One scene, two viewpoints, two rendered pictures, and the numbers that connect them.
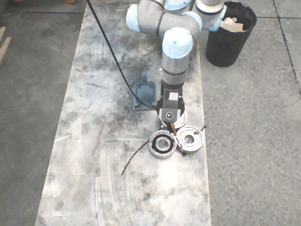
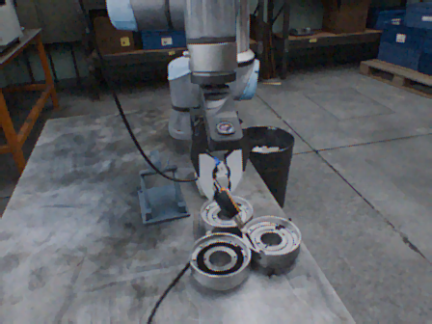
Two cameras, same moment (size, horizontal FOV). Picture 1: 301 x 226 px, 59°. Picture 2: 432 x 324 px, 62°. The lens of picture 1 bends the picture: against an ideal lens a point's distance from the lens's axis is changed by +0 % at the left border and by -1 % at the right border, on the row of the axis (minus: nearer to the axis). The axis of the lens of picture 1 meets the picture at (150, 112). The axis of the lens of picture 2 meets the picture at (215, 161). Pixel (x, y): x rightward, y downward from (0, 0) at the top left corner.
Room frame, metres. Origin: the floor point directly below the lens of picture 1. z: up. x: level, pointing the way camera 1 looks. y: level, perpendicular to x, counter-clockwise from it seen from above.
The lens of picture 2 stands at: (-0.04, 0.07, 1.28)
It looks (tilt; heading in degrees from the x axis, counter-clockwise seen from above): 29 degrees down; 345
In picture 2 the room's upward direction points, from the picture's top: 2 degrees counter-clockwise
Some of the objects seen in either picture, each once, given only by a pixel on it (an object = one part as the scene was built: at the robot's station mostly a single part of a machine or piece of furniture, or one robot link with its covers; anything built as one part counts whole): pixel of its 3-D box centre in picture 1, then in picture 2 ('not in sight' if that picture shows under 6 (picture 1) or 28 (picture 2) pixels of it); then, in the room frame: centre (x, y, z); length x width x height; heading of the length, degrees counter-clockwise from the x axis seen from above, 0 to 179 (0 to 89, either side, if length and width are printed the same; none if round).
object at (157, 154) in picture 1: (162, 144); (220, 261); (0.40, -0.04, 0.82); 0.10 x 0.10 x 0.04
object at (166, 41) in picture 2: not in sight; (165, 36); (4.11, -0.49, 0.56); 0.52 x 0.38 x 0.22; 84
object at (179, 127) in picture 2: not in sight; (191, 116); (1.00, -0.13, 0.85); 0.15 x 0.15 x 0.10
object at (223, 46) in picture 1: (226, 36); (261, 172); (1.58, -0.62, 0.21); 0.34 x 0.34 x 0.43
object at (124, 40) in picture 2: not in sight; (114, 32); (4.11, 0.05, 0.64); 0.49 x 0.40 x 0.37; 92
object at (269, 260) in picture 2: (189, 140); (271, 242); (0.42, -0.15, 0.82); 0.10 x 0.10 x 0.04
